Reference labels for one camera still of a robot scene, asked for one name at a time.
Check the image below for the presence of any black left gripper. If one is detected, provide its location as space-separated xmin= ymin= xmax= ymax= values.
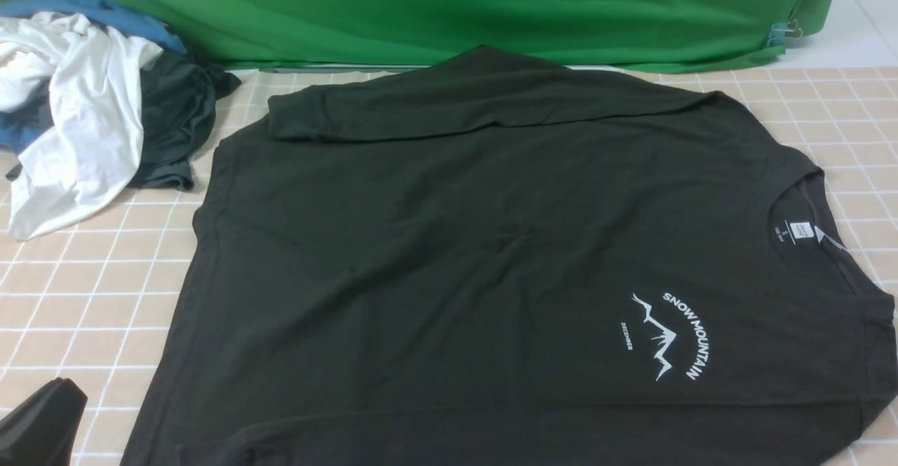
xmin=1 ymin=378 xmax=88 ymax=465

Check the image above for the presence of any dark gray long-sleeve shirt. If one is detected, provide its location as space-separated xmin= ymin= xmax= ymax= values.
xmin=122 ymin=47 xmax=896 ymax=465

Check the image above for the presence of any white crumpled shirt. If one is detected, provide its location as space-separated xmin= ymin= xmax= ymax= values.
xmin=2 ymin=12 xmax=163 ymax=240

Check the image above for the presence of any beige checkered tablecloth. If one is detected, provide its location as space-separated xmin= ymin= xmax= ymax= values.
xmin=1 ymin=66 xmax=897 ymax=465

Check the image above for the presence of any blue crumpled garment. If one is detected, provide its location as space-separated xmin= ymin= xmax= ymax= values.
xmin=1 ymin=0 xmax=189 ymax=154

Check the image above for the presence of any dark teal crumpled garment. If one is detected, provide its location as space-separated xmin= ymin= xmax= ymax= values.
xmin=128 ymin=51 xmax=241 ymax=191

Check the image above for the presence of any green backdrop cloth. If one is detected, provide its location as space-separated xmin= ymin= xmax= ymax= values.
xmin=3 ymin=0 xmax=833 ymax=74

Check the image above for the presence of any blue binder clip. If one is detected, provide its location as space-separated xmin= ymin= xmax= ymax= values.
xmin=765 ymin=19 xmax=804 ymax=47

